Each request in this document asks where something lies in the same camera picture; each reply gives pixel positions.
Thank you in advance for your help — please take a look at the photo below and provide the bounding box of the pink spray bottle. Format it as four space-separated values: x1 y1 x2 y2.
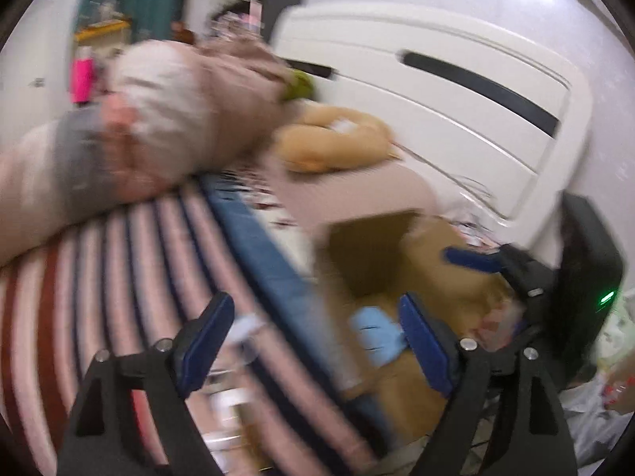
70 46 94 106

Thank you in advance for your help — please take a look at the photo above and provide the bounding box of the brown cardboard box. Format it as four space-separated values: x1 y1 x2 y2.
316 209 511 441

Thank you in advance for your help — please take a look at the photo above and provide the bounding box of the light blue packet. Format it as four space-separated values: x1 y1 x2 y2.
349 306 407 367

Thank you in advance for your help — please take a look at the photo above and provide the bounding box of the white bed headboard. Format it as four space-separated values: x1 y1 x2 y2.
271 2 593 247

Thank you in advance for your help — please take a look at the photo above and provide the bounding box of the striped fleece blanket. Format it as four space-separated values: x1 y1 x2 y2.
1 169 392 475

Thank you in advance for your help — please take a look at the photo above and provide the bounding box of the pink ribbed pillow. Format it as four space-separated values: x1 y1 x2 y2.
262 156 440 238

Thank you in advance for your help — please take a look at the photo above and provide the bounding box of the tan plush toy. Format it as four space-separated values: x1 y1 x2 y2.
273 104 399 174

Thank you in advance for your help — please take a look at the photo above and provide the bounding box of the rolled pink grey quilt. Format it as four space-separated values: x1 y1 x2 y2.
1 36 295 261

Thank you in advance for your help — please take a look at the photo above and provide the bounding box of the yellow shelf with figurine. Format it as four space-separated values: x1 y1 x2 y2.
74 0 131 60

